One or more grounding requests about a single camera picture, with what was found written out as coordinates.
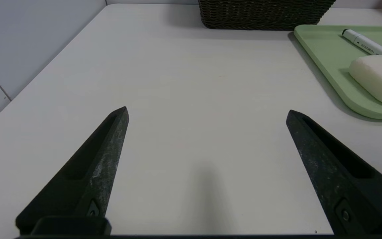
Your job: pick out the thick white marker black tip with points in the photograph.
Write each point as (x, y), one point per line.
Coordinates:
(366, 44)

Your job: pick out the white soap bar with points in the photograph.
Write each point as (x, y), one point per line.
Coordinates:
(380, 78)

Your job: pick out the dark brown wicker basket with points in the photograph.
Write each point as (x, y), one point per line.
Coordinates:
(260, 13)

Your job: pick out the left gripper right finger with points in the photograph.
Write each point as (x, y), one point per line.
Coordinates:
(337, 179)

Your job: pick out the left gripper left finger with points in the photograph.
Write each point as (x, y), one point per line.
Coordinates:
(88, 172)

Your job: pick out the light green plastic tray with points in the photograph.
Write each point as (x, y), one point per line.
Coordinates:
(330, 49)

